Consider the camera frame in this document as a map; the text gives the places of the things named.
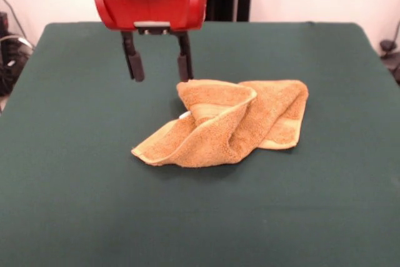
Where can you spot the dark green tablecloth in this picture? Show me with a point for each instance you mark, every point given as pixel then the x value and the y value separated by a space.
pixel 93 201

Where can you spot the small black box red light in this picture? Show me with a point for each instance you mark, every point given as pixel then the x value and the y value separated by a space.
pixel 3 23

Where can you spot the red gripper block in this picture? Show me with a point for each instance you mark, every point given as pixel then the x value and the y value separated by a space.
pixel 150 10

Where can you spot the tan terry towel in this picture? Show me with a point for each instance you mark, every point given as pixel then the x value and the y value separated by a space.
pixel 218 129

